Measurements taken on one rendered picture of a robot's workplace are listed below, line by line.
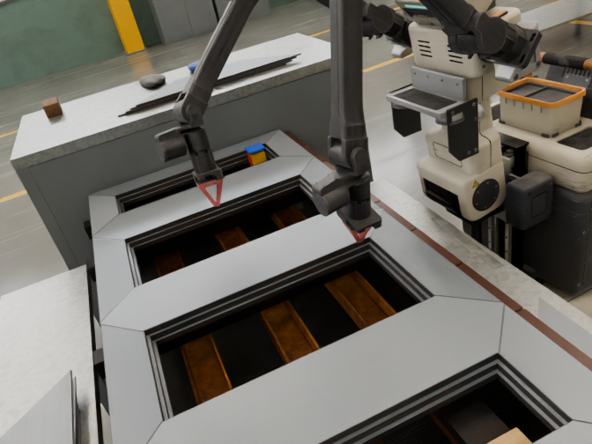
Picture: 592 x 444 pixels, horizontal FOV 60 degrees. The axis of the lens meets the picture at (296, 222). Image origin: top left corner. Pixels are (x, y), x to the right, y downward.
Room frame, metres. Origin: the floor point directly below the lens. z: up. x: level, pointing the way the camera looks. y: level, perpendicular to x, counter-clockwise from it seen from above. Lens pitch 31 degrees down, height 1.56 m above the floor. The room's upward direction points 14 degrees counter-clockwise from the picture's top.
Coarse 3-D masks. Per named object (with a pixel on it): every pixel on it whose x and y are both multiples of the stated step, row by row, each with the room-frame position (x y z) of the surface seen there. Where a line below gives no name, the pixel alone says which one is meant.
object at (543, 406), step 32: (224, 160) 1.73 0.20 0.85; (128, 192) 1.64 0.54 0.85; (160, 192) 1.65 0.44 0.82; (256, 192) 1.42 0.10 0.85; (288, 192) 1.43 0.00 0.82; (192, 224) 1.35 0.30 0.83; (128, 256) 1.21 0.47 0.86; (352, 256) 1.00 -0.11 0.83; (384, 256) 0.95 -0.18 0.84; (256, 288) 0.95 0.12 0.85; (288, 288) 0.95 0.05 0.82; (416, 288) 0.82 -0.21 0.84; (192, 320) 0.90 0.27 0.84; (160, 384) 0.72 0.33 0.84; (448, 384) 0.57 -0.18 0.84; (480, 384) 0.57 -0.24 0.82; (512, 384) 0.55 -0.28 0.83; (384, 416) 0.54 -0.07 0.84; (416, 416) 0.54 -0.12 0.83; (544, 416) 0.48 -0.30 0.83
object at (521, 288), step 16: (384, 192) 1.53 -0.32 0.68; (400, 192) 1.50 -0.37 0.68; (400, 208) 1.40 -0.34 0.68; (416, 208) 1.38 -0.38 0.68; (416, 224) 1.29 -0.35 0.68; (432, 224) 1.27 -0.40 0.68; (448, 240) 1.17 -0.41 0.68; (464, 256) 1.09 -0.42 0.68; (496, 256) 1.06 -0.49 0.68; (480, 272) 1.01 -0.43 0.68; (496, 272) 1.00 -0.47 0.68; (512, 272) 0.98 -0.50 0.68; (512, 288) 0.93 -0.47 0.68; (528, 288) 0.91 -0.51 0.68; (544, 288) 0.90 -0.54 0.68; (528, 304) 0.86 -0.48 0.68; (560, 304) 0.84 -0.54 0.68; (576, 320) 0.78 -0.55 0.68
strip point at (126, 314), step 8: (128, 296) 1.02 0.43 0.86; (136, 296) 1.01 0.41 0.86; (120, 304) 1.00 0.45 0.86; (128, 304) 0.99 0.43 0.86; (136, 304) 0.98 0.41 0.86; (112, 312) 0.97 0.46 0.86; (120, 312) 0.96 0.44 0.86; (128, 312) 0.96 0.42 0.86; (136, 312) 0.95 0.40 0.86; (104, 320) 0.95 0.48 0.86; (112, 320) 0.94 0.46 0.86; (120, 320) 0.93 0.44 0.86; (128, 320) 0.93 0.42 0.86; (136, 320) 0.92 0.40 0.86; (128, 328) 0.90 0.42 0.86; (136, 328) 0.89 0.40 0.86
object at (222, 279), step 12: (204, 264) 1.08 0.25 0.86; (216, 264) 1.06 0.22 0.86; (228, 264) 1.05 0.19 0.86; (204, 276) 1.03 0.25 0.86; (216, 276) 1.02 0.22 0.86; (228, 276) 1.00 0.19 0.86; (216, 288) 0.97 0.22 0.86; (228, 288) 0.96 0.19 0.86; (240, 288) 0.94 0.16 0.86; (216, 300) 0.92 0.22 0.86
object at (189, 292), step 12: (192, 264) 1.09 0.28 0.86; (168, 276) 1.06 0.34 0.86; (180, 276) 1.05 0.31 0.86; (192, 276) 1.04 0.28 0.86; (180, 288) 1.00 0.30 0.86; (192, 288) 0.99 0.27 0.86; (204, 288) 0.98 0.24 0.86; (180, 300) 0.95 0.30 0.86; (192, 300) 0.94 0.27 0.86; (204, 300) 0.93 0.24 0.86; (180, 312) 0.91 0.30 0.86
